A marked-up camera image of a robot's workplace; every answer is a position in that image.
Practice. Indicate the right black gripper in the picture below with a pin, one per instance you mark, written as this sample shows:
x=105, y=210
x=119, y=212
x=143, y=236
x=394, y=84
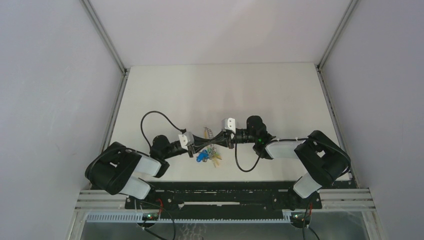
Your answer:
x=221, y=138

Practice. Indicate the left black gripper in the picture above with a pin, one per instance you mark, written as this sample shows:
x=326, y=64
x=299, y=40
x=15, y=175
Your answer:
x=199, y=142

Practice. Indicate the green tagged key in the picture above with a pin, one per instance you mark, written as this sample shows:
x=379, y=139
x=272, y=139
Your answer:
x=213, y=153

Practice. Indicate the large metal keyring yellow handle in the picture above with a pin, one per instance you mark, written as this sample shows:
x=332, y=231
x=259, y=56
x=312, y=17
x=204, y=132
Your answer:
x=208, y=134

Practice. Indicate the blue tagged key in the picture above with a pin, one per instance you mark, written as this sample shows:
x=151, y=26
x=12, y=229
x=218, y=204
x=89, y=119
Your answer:
x=203, y=156

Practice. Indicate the yellow tagged key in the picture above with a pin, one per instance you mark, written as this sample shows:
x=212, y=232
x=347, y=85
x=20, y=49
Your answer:
x=216, y=159

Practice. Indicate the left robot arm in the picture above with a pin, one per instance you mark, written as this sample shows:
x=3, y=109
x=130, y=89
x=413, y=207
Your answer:
x=113, y=170

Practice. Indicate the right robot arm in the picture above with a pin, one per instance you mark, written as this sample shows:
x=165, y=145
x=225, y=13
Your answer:
x=323, y=160

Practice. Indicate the left circuit board green led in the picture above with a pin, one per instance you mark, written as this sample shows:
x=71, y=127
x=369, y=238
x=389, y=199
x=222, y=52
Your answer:
x=150, y=217

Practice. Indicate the circuit board green led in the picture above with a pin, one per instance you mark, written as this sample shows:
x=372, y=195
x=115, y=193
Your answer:
x=150, y=217
x=299, y=218

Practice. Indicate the right circuit board green led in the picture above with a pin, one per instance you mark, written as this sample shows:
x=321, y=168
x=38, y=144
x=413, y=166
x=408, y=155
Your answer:
x=299, y=218

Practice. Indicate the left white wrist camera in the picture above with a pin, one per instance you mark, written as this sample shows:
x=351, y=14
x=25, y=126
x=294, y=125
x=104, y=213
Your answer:
x=183, y=137

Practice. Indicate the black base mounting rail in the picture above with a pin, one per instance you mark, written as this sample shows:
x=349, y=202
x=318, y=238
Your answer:
x=220, y=200

